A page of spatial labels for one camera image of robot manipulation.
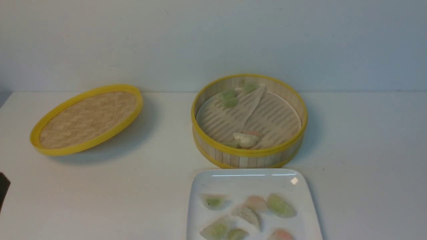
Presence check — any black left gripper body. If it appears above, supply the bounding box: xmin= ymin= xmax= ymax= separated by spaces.
xmin=0 ymin=173 xmax=11 ymax=211

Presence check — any green dumpling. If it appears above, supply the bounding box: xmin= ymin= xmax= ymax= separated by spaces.
xmin=266 ymin=194 xmax=297 ymax=218
xmin=200 ymin=194 xmax=230 ymax=211

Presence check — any pink dumpling steamer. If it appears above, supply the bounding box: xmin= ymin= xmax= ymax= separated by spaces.
xmin=244 ymin=195 xmax=268 ymax=213
xmin=267 ymin=228 xmax=294 ymax=240

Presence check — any pale green dumpling plate left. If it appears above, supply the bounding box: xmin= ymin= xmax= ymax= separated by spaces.
xmin=199 ymin=216 xmax=232 ymax=240

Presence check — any white square plate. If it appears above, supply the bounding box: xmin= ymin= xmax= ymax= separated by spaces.
xmin=186 ymin=168 xmax=323 ymax=240

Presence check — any small green dumpling plate bottom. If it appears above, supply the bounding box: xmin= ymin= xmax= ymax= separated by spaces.
xmin=225 ymin=228 xmax=250 ymax=240

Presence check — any white speckled dumpling on plate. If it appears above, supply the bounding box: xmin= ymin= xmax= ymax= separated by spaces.
xmin=231 ymin=206 xmax=261 ymax=231

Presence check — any yellow rimmed woven steamer lid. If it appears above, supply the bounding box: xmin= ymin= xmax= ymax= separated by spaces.
xmin=29 ymin=84 xmax=143 ymax=156

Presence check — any green dumpling steamer upper left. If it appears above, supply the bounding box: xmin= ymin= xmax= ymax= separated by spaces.
xmin=219 ymin=89 xmax=239 ymax=108

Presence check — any white dumpling in steamer front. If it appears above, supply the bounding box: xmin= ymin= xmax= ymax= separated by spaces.
xmin=233 ymin=132 xmax=260 ymax=148

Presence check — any yellow rimmed bamboo steamer basket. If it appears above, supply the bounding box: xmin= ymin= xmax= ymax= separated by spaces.
xmin=191 ymin=74 xmax=308 ymax=169

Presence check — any white steamer liner paper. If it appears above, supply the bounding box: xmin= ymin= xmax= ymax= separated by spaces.
xmin=196 ymin=83 xmax=302 ymax=149

